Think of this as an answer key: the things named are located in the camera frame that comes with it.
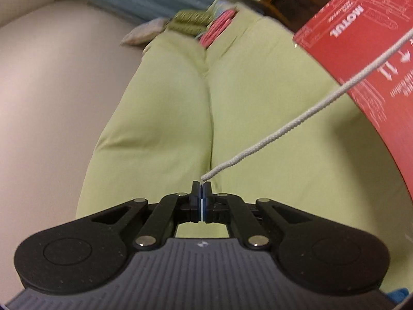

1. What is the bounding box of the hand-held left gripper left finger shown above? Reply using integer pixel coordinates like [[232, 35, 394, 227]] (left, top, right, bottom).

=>
[[92, 181, 202, 251]]

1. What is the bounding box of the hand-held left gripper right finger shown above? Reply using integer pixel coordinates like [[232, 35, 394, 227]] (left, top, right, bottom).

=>
[[202, 181, 311, 251]]

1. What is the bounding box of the red printed board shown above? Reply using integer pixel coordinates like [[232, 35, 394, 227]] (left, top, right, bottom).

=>
[[293, 0, 413, 201]]

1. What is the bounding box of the blue cloth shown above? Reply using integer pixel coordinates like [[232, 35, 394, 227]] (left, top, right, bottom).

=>
[[385, 287, 411, 305]]

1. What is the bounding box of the pastel folded blanket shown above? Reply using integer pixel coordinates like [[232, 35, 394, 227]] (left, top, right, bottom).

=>
[[210, 0, 237, 13]]

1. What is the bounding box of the pink folded cloth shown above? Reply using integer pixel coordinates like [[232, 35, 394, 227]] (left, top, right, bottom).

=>
[[198, 9, 239, 49]]

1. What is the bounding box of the grey pillow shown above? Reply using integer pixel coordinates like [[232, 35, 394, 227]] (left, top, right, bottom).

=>
[[121, 19, 168, 46]]

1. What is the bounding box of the green patterned pillow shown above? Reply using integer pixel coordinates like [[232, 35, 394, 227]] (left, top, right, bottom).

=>
[[174, 10, 214, 24], [166, 21, 208, 37]]

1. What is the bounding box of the white shoelace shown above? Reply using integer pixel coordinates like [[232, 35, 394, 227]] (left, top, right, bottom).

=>
[[201, 27, 413, 181]]

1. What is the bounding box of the light green sofa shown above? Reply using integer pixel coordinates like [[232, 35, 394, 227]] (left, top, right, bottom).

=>
[[76, 0, 413, 298]]

